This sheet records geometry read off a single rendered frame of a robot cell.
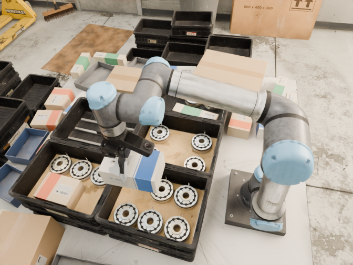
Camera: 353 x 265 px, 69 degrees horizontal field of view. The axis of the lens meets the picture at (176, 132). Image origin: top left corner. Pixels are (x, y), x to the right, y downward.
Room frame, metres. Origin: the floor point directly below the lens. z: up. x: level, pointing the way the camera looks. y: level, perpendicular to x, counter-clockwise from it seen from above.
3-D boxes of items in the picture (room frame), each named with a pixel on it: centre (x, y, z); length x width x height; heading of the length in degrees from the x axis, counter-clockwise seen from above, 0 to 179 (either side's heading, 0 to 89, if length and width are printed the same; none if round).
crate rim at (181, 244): (0.44, 0.10, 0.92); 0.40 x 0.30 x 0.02; 71
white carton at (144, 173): (0.49, 0.16, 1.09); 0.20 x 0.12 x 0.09; 74
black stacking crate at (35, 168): (0.57, 0.48, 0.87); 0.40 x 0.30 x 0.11; 71
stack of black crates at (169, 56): (2.08, -0.12, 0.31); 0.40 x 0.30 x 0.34; 74
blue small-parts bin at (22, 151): (0.88, 0.83, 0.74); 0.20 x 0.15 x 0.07; 165
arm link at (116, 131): (0.49, 0.19, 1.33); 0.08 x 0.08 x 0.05
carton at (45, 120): (1.06, 0.77, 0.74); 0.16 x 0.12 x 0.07; 84
